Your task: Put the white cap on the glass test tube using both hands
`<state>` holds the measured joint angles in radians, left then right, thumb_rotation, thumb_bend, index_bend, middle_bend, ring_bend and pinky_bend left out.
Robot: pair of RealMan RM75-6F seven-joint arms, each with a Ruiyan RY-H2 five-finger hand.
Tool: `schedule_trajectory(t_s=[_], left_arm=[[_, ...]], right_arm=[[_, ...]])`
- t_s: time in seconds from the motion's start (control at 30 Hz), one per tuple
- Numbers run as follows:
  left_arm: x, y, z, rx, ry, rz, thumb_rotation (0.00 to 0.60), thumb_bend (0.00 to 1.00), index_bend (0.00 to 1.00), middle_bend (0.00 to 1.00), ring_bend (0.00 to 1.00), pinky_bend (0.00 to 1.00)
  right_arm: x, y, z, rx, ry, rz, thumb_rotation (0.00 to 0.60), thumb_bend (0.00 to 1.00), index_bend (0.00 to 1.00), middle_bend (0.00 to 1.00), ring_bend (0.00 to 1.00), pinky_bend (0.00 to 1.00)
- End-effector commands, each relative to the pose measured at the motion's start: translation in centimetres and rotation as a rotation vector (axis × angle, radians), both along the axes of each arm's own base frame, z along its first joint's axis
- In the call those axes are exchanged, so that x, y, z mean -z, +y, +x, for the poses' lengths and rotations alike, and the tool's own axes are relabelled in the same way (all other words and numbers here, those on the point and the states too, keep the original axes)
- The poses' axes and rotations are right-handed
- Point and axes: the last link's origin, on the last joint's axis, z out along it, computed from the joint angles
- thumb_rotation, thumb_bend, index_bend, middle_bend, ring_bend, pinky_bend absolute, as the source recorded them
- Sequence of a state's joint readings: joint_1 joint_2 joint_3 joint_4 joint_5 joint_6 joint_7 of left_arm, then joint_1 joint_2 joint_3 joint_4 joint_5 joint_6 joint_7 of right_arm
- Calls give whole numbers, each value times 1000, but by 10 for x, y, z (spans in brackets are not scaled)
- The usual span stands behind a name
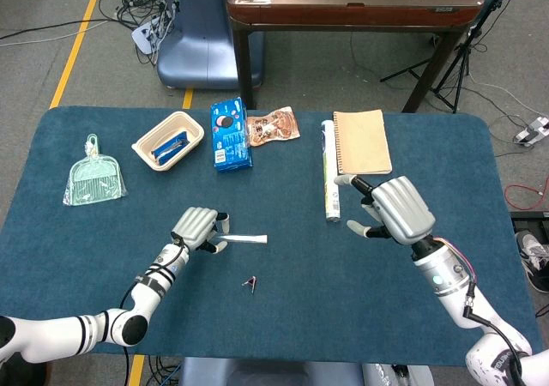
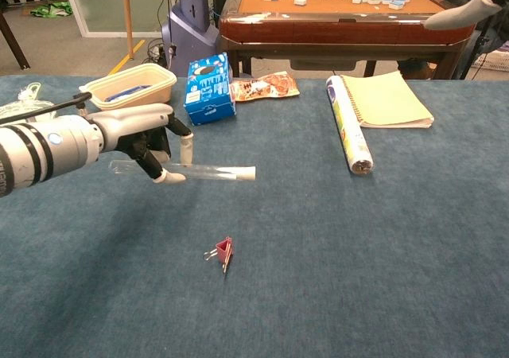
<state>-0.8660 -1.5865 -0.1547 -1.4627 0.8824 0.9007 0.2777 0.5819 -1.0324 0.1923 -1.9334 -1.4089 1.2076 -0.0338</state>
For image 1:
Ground beige plastic container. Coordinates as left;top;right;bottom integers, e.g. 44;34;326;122
130;111;206;172

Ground blue snack packet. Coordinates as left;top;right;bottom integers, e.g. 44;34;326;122
150;130;190;166

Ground red cable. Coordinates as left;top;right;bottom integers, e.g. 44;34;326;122
504;183;549;210

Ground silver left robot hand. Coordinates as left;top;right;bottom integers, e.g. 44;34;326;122
170;207;231;254

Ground grey sneaker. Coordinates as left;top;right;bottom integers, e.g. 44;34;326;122
514;230;549;293

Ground yellow spiral notebook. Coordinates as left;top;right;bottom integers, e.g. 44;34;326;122
332;109;394;176

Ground blue felt table cover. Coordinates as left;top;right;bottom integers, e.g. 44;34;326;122
0;106;546;368

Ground orange snack bag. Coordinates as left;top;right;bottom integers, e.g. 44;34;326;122
245;106;301;148

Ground blue cookie box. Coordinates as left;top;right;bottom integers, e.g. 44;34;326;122
209;97;254;173

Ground black tripod stand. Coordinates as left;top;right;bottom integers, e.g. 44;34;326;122
380;0;522;113

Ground white power strip black plug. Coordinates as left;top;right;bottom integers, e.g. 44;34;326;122
513;117;549;146

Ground tangled black floor cables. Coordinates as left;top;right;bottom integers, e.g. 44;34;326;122
98;0;172;65

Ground green dustpan brush set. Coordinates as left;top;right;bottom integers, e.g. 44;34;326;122
62;133;129;207

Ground rolled printed paper tube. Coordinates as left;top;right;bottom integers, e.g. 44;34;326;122
321;119;342;224

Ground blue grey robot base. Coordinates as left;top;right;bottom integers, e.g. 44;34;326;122
155;0;265;90

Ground black floor plate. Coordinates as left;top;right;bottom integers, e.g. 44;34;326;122
510;210;549;232

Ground grey robot torso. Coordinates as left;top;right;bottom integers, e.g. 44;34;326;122
178;357;434;386

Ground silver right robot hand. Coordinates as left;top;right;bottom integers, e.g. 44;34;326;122
333;174;437;246

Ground brown mahjong table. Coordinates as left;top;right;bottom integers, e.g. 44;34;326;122
226;0;486;113

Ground clear glass test tube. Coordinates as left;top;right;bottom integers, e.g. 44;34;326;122
216;232;269;245

